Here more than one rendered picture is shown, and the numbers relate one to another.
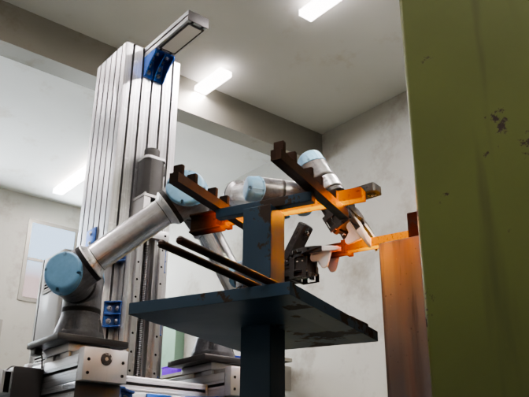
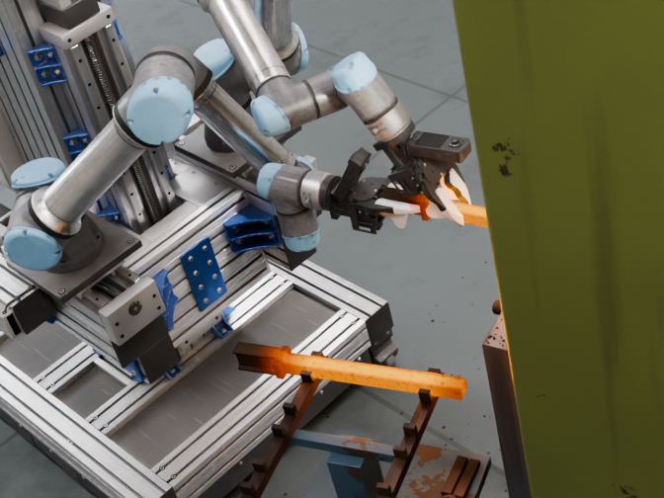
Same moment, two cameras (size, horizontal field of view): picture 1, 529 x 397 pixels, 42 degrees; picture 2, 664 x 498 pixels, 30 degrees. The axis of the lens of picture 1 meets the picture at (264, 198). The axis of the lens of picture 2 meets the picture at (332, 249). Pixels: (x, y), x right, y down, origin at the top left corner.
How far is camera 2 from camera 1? 200 cm
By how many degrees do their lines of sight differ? 62
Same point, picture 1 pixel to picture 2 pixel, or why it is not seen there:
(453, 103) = (577, 455)
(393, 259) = (502, 366)
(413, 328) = not seen: hidden behind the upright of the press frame
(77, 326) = (70, 257)
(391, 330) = (504, 421)
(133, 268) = (85, 92)
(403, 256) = not seen: hidden behind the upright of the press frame
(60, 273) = (32, 257)
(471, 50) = (602, 418)
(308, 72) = not seen: outside the picture
